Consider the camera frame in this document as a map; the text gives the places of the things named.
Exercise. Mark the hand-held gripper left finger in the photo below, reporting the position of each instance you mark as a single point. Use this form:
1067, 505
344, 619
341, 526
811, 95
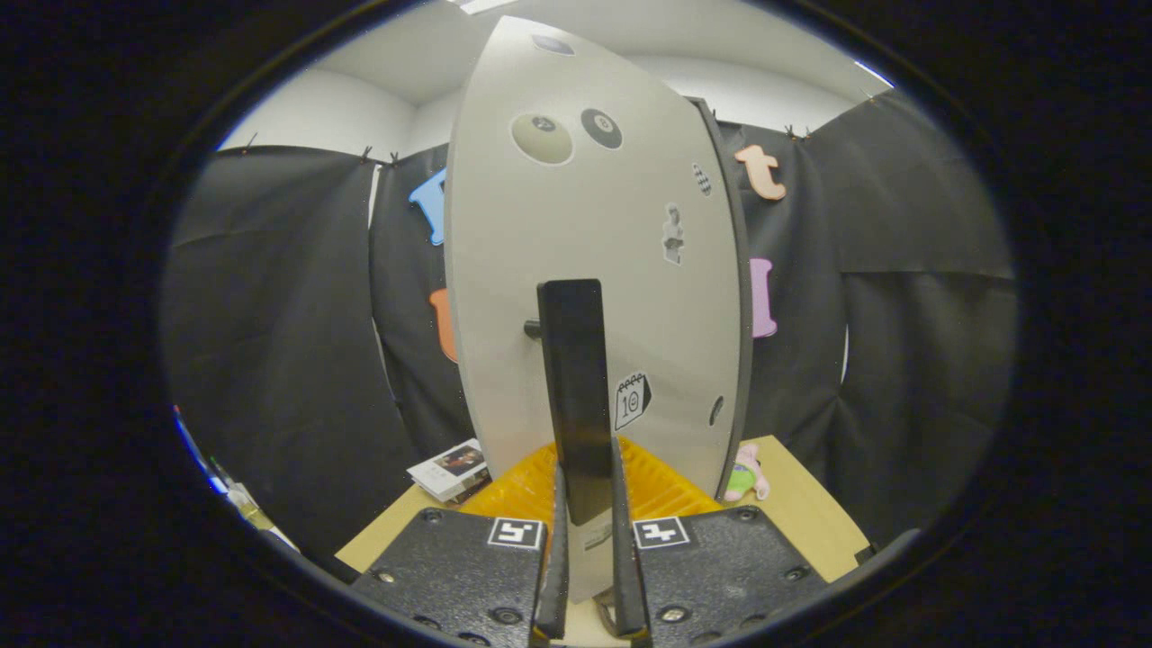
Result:
553, 585

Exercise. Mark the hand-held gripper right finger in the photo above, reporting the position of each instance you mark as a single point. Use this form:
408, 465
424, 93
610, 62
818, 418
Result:
627, 585

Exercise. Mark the grey shoe cabinet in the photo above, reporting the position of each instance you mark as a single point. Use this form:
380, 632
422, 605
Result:
743, 315

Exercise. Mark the white shoe cabinet door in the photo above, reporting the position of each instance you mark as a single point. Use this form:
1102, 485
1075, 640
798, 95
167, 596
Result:
540, 252

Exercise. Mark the green pink plush toy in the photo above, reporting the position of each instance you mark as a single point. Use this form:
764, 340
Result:
742, 477

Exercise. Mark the yellow white object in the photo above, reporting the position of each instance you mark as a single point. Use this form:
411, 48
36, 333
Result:
252, 513

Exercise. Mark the blue white object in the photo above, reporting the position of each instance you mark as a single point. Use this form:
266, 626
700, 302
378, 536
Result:
200, 459

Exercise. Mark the black backdrop cloth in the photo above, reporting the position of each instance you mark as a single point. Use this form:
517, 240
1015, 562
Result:
270, 315

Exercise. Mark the small ceiling light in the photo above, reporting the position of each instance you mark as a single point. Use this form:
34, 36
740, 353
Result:
873, 74

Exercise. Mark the long ceiling light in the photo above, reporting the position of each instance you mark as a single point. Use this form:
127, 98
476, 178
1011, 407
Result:
481, 4

